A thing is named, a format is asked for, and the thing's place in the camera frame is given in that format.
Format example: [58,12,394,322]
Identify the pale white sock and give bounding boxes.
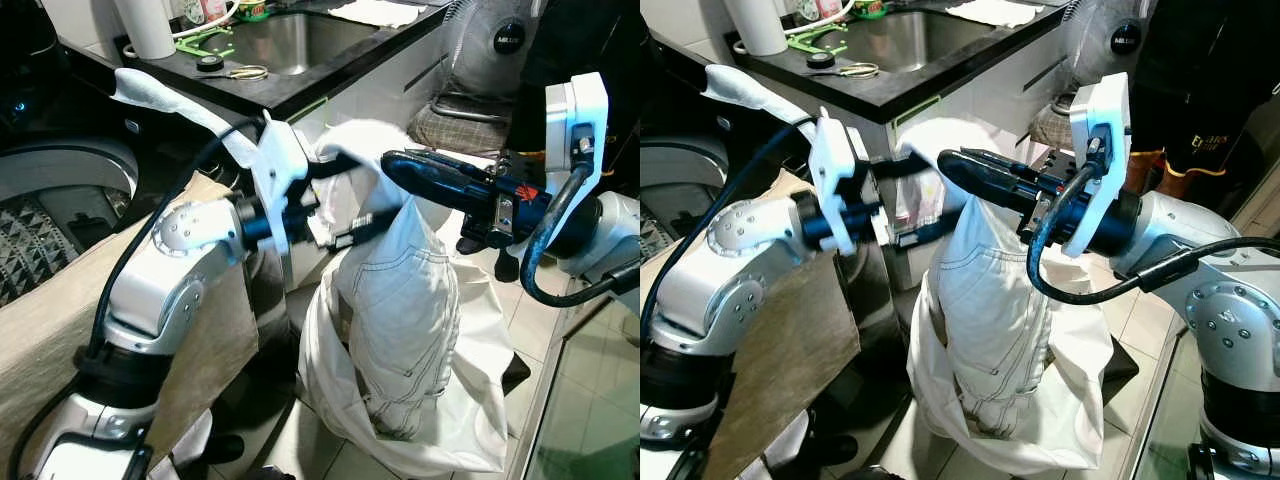
[112,68,263,169]
[703,65,823,141]

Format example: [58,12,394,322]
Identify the beige trousers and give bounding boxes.
[315,120,463,441]
[893,118,1053,441]

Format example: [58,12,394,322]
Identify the stainless steel sink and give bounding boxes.
[215,8,386,77]
[830,8,1001,76]

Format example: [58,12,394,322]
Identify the green plastic rack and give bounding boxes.
[172,25,238,61]
[785,25,851,59]

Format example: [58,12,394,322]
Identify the tan cloth cover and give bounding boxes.
[0,170,263,480]
[640,170,863,480]

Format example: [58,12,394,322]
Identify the white fabric laundry bag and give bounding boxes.
[297,270,516,477]
[905,265,1116,477]

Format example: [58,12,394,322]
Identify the white paper towel roll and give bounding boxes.
[113,0,178,59]
[722,0,789,57]

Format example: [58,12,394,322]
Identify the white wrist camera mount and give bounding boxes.
[250,112,313,256]
[545,72,609,216]
[1068,72,1134,259]
[808,108,871,256]

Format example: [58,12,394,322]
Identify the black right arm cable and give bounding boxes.
[1027,165,1280,306]
[520,160,641,309]

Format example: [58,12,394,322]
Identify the chair with plaid cushion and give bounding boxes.
[1030,95,1081,151]
[407,92,516,156]

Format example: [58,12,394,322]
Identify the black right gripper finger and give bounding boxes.
[937,160,1036,213]
[400,148,506,191]
[381,165,496,216]
[958,148,1046,189]

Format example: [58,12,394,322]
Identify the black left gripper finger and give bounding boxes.
[312,150,363,183]
[325,208,403,251]
[893,212,953,249]
[868,152,933,183]

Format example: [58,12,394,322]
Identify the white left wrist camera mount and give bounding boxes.
[808,108,871,256]
[250,112,313,256]

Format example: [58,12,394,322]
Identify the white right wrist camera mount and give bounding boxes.
[545,72,609,216]
[1068,72,1134,259]

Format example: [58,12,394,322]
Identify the white cloth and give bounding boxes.
[945,0,1036,29]
[328,0,423,29]

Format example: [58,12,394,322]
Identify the black kitchen counter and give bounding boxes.
[55,0,461,123]
[650,0,1076,126]

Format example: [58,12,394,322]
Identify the green glass table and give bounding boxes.
[1120,300,1216,480]
[520,285,641,480]

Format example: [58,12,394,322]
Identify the grey electric fan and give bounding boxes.
[1060,0,1151,101]
[440,0,551,101]

